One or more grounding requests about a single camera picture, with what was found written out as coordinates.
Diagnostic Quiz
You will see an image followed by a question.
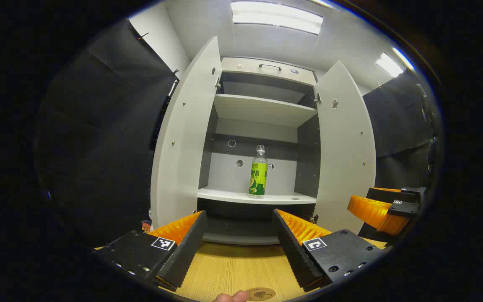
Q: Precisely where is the large ceiling light panel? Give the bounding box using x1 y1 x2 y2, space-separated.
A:
231 1 324 35

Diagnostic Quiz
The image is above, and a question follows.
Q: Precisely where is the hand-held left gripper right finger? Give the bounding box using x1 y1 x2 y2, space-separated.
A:
272 208 387 293

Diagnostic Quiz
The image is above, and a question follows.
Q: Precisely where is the grey cabinet door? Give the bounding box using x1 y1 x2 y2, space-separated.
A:
313 61 377 234
150 36 222 230

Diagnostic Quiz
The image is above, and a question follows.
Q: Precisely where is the grey cabinet drawer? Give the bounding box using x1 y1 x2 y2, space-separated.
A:
221 57 318 86

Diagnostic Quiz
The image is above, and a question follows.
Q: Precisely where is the grey wooden cabinet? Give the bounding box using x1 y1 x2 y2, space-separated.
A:
195 57 322 246

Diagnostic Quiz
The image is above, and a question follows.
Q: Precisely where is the round cork coaster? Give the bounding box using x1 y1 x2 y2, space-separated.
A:
246 287 276 302

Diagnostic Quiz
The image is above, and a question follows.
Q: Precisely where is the green label tea bottle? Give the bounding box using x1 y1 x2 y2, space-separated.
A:
249 145 268 198

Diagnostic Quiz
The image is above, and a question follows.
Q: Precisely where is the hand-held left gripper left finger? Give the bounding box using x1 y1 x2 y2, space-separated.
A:
95 210 208 292

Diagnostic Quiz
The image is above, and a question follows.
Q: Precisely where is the small ceiling light panel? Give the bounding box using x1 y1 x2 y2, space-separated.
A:
376 47 415 78

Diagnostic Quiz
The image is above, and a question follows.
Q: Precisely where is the black backdrop cloth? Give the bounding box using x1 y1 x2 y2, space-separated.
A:
36 19 179 248
359 71 441 242

